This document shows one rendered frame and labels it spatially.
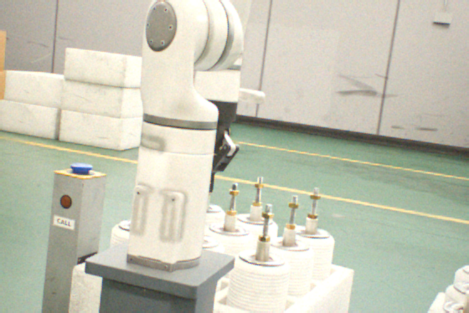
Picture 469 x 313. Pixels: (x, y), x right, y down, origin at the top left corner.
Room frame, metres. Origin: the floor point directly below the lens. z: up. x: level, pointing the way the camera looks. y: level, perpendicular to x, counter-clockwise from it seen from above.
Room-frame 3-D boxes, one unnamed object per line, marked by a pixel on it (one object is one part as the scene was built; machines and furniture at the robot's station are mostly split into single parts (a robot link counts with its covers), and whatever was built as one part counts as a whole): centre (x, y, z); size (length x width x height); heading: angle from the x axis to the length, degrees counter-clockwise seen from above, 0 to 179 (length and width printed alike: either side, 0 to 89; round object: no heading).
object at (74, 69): (3.92, 0.78, 0.45); 0.39 x 0.39 x 0.18; 72
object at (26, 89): (4.06, 1.16, 0.27); 0.39 x 0.39 x 0.18; 74
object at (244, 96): (1.08, 0.02, 0.52); 0.11 x 0.09 x 0.06; 131
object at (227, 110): (1.07, 0.04, 0.45); 0.08 x 0.08 x 0.09
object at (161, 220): (0.80, 0.07, 0.39); 0.09 x 0.09 x 0.17; 72
